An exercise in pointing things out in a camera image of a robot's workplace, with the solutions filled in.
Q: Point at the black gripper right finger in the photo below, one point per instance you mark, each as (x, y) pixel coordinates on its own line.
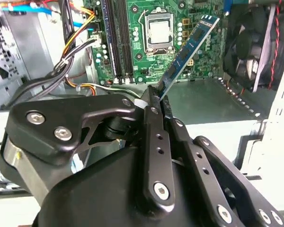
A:
(211, 186)

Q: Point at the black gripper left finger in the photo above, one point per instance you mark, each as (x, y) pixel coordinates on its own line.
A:
(49, 118)

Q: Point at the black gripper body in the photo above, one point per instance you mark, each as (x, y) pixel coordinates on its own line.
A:
(97, 201)

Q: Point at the blue RAM memory stick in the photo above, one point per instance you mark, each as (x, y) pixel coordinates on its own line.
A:
(191, 46)

